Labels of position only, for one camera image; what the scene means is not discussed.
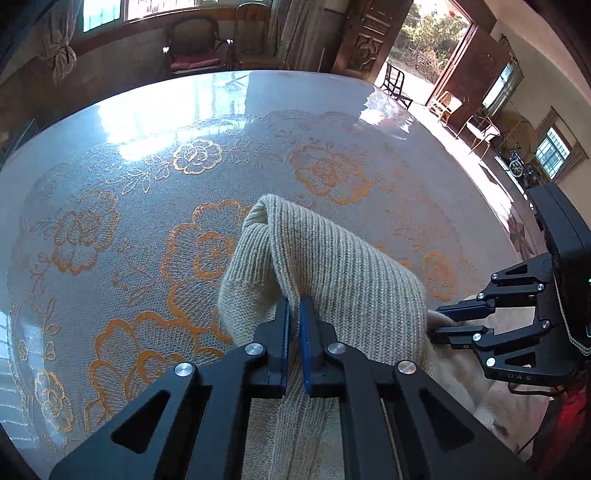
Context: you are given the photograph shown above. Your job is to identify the plain wooden armchair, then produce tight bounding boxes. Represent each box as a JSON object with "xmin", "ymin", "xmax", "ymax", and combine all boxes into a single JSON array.
[{"xmin": 230, "ymin": 2, "xmax": 287, "ymax": 71}]

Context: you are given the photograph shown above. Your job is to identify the white metal chair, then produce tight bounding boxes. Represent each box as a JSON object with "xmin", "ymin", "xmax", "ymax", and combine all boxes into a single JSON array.
[
  {"xmin": 428, "ymin": 90, "xmax": 463, "ymax": 126},
  {"xmin": 457, "ymin": 108, "xmax": 502, "ymax": 155}
]

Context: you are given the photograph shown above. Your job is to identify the white tablecloth with orange flowers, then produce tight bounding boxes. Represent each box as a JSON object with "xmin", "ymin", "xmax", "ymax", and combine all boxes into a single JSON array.
[{"xmin": 0, "ymin": 69, "xmax": 532, "ymax": 462}]

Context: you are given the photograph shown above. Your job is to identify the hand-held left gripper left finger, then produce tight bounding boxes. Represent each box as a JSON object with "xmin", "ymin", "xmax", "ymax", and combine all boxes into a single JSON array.
[{"xmin": 48, "ymin": 295, "xmax": 291, "ymax": 480}]

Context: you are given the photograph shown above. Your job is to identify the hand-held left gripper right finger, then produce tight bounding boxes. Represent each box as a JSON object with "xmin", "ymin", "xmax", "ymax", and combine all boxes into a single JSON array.
[{"xmin": 299, "ymin": 295, "xmax": 536, "ymax": 480}]

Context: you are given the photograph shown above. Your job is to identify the tied grey curtain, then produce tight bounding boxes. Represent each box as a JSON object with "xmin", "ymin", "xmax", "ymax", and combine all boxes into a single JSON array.
[{"xmin": 39, "ymin": 0, "xmax": 77, "ymax": 85}]

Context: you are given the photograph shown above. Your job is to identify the wooden armchair with red cushion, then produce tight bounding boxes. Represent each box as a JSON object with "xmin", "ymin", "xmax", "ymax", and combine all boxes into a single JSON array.
[{"xmin": 163, "ymin": 15, "xmax": 234, "ymax": 80}]

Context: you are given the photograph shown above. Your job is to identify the person's right forearm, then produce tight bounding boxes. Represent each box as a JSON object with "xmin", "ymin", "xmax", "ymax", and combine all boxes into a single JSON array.
[{"xmin": 531, "ymin": 383, "xmax": 591, "ymax": 480}]

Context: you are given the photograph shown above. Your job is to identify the small barred window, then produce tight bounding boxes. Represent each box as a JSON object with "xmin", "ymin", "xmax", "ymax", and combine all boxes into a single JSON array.
[{"xmin": 536, "ymin": 127, "xmax": 575, "ymax": 182}]

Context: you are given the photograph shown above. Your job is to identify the black slatted chair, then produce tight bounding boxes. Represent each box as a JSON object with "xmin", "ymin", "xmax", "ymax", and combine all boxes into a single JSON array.
[{"xmin": 379, "ymin": 62, "xmax": 415, "ymax": 110}]

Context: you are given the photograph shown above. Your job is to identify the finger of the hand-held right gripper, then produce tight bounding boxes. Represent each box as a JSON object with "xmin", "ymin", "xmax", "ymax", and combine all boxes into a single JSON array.
[
  {"xmin": 429, "ymin": 320, "xmax": 575, "ymax": 384},
  {"xmin": 436, "ymin": 258, "xmax": 555, "ymax": 323}
]

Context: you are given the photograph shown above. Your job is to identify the beige knit sweater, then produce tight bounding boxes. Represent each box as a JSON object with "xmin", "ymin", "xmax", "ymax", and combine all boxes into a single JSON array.
[{"xmin": 217, "ymin": 194, "xmax": 552, "ymax": 480}]

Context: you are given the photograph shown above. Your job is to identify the wide multi-pane window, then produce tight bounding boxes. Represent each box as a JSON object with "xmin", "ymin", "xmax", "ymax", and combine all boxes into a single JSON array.
[{"xmin": 82, "ymin": 0, "xmax": 234, "ymax": 33}]

